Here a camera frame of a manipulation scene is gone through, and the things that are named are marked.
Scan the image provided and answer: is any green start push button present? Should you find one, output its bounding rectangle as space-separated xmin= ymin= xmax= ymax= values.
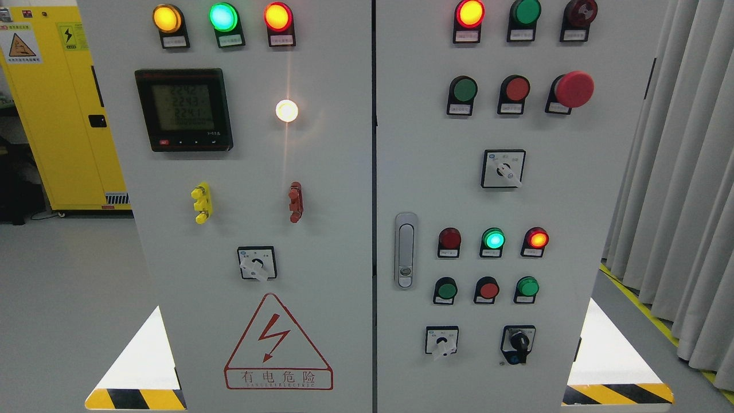
xmin=432 ymin=276 xmax=457 ymax=305

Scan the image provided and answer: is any lower red push button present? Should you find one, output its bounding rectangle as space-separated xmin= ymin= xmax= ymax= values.
xmin=474 ymin=276 xmax=499 ymax=304

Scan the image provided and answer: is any red push button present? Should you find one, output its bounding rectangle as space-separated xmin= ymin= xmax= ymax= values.
xmin=474 ymin=276 xmax=499 ymax=304
xmin=497 ymin=74 xmax=530 ymax=115

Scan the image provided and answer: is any upper green push button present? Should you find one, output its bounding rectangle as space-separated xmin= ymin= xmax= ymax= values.
xmin=446 ymin=75 xmax=479 ymax=116

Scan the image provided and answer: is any lower right green push button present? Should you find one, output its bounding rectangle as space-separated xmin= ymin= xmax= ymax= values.
xmin=513 ymin=275 xmax=540 ymax=304

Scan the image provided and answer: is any upper red push button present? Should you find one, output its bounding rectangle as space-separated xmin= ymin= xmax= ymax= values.
xmin=497 ymin=74 xmax=530 ymax=115

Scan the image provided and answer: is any red mushroom emergency stop button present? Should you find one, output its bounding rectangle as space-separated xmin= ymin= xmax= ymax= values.
xmin=544 ymin=71 xmax=595 ymax=115

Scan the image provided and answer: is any grey electrical control cabinet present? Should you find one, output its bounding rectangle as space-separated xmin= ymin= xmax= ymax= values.
xmin=78 ymin=1 xmax=671 ymax=412

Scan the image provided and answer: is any red test terminal block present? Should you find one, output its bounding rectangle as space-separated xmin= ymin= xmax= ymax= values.
xmin=288 ymin=181 xmax=304 ymax=223

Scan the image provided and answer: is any lower left red indicator lamp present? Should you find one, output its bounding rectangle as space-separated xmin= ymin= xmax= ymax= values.
xmin=437 ymin=227 xmax=462 ymax=259

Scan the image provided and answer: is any red indicator lamp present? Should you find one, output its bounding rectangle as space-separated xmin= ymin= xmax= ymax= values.
xmin=264 ymin=2 xmax=296 ymax=47
xmin=437 ymin=227 xmax=462 ymax=259
xmin=521 ymin=227 xmax=549 ymax=258
xmin=452 ymin=0 xmax=486 ymax=44

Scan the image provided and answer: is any white glowing indicator lamp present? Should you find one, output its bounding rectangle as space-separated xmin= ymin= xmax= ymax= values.
xmin=275 ymin=99 xmax=299 ymax=123

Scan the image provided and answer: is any lower middle green indicator lamp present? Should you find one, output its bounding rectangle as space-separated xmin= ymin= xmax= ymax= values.
xmin=479 ymin=227 xmax=506 ymax=258

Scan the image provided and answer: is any green indicator lamp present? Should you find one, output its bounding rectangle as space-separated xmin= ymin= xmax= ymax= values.
xmin=209 ymin=2 xmax=245 ymax=49
xmin=506 ymin=0 xmax=542 ymax=42
xmin=479 ymin=227 xmax=506 ymax=258

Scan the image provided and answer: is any yellow test terminal block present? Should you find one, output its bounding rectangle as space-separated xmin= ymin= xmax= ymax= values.
xmin=190 ymin=181 xmax=212 ymax=225

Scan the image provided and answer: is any lower right red indicator lamp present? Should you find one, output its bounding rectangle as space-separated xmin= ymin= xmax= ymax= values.
xmin=521 ymin=227 xmax=549 ymax=258

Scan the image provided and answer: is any red triangle electrical warning sticker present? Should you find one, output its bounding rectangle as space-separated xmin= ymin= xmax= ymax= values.
xmin=224 ymin=293 xmax=334 ymax=391

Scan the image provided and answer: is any black digital power meter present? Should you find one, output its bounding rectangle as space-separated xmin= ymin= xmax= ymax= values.
xmin=135 ymin=68 xmax=233 ymax=152

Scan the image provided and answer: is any red indicator lamp top left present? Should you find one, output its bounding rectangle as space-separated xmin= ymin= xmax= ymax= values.
xmin=264 ymin=2 xmax=296 ymax=47

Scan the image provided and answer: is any red indicator lamp top right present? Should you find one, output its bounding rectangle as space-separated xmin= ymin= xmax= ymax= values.
xmin=452 ymin=0 xmax=486 ymax=44

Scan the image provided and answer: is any green indicator lamp top left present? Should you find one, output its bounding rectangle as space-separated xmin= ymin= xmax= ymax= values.
xmin=209 ymin=2 xmax=245 ymax=49

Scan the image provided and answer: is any green indicator lamp top right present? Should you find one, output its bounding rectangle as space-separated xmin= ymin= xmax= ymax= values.
xmin=506 ymin=0 xmax=542 ymax=42

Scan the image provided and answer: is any yellow indicator lamp top left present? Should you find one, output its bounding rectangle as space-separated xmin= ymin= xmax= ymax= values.
xmin=153 ymin=3 xmax=190 ymax=49

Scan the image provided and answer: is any left white hazard-striped base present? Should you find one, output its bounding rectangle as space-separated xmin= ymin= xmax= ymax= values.
xmin=84 ymin=308 xmax=186 ymax=411

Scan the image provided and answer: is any white hazard-striped base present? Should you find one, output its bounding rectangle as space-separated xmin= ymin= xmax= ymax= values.
xmin=560 ymin=300 xmax=674 ymax=412
xmin=84 ymin=308 xmax=186 ymax=411

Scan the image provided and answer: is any dark red buzzer lamp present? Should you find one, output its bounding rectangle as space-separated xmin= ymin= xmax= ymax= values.
xmin=559 ymin=0 xmax=598 ymax=42

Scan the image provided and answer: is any right white hazard-striped base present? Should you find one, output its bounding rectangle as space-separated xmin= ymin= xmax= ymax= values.
xmin=560 ymin=300 xmax=674 ymax=412

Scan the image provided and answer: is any grey pleated curtain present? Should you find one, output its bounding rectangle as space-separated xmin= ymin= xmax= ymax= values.
xmin=604 ymin=1 xmax=733 ymax=391

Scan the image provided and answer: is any yellow safety storage cabinet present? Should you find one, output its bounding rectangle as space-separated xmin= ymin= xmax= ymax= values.
xmin=2 ymin=5 xmax=131 ymax=212

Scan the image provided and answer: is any yellow floor marking tape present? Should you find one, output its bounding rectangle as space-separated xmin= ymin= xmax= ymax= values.
xmin=592 ymin=264 xmax=732 ymax=412

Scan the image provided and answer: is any silver cabinet door handle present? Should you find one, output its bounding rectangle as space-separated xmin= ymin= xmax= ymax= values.
xmin=394 ymin=212 xmax=419 ymax=289

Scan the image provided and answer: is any left door rotary selector switch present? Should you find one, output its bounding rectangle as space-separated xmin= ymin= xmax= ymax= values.
xmin=237 ymin=246 xmax=278 ymax=282

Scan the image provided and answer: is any upper right rotary selector switch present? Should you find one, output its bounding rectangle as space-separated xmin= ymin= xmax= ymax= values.
xmin=481 ymin=149 xmax=525 ymax=188

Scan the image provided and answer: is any lower rotary selector switch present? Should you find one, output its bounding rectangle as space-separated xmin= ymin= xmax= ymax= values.
xmin=424 ymin=326 xmax=459 ymax=361

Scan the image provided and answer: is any black key selector switch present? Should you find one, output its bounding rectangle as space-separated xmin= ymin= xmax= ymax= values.
xmin=500 ymin=325 xmax=536 ymax=364

